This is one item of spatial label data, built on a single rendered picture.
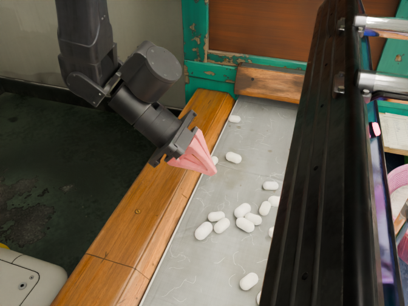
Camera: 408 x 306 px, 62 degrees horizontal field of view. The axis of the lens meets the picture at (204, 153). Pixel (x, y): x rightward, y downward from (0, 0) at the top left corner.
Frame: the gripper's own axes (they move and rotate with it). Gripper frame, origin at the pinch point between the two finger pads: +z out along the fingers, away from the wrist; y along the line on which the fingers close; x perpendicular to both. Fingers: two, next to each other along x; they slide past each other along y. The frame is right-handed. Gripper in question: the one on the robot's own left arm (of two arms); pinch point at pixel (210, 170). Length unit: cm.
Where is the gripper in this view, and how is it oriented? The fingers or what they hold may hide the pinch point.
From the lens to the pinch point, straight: 57.4
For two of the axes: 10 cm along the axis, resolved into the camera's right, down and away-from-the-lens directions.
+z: 7.3, 6.4, 2.4
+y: 3.0, -6.2, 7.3
